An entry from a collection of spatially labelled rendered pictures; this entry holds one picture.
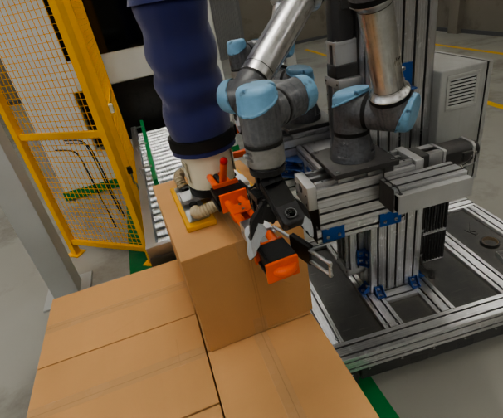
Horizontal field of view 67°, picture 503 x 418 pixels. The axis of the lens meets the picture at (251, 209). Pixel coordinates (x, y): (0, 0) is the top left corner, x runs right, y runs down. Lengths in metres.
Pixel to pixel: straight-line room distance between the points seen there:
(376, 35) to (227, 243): 0.69
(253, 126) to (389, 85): 0.55
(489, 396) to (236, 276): 1.22
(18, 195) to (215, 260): 1.62
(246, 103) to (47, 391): 1.22
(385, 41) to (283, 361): 0.98
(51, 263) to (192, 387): 1.65
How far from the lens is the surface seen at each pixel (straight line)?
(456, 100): 1.62
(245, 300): 1.29
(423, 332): 1.83
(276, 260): 0.79
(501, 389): 2.02
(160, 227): 2.18
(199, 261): 1.14
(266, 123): 0.68
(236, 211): 1.01
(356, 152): 1.28
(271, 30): 0.93
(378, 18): 1.05
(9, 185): 2.53
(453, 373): 2.01
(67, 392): 1.52
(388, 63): 1.11
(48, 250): 2.70
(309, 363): 1.31
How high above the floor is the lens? 1.59
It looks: 30 degrees down
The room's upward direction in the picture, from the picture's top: 11 degrees counter-clockwise
